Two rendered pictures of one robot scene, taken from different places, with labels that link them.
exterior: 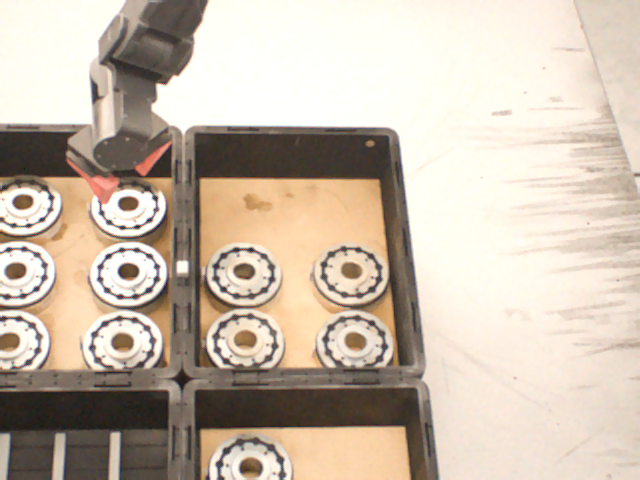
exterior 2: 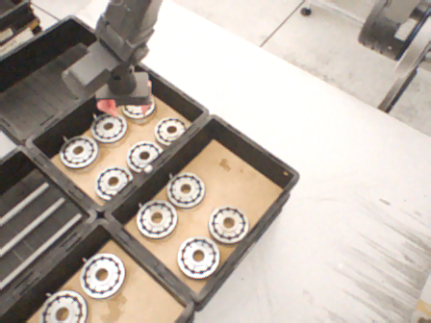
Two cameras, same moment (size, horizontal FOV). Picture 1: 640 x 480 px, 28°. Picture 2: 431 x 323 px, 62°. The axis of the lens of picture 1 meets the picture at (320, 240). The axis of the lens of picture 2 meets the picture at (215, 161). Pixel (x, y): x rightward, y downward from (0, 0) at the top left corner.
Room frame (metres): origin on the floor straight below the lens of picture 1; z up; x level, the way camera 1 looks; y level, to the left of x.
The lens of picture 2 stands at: (0.74, -0.24, 1.72)
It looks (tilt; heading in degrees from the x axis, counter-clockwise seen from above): 61 degrees down; 46
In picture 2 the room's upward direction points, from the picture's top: 4 degrees clockwise
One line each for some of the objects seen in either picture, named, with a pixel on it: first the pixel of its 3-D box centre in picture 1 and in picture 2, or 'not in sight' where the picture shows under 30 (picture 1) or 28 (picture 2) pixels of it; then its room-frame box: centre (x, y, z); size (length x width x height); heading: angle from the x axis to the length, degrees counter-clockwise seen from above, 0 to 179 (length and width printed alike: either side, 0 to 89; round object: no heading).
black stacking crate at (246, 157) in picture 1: (295, 269); (206, 204); (0.97, 0.03, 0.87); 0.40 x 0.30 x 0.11; 10
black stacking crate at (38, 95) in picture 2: not in sight; (57, 85); (0.87, 0.62, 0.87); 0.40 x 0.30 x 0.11; 10
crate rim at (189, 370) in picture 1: (298, 248); (206, 195); (0.97, 0.03, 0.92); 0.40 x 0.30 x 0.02; 10
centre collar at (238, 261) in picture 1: (244, 272); (186, 188); (0.96, 0.10, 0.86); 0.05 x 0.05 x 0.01
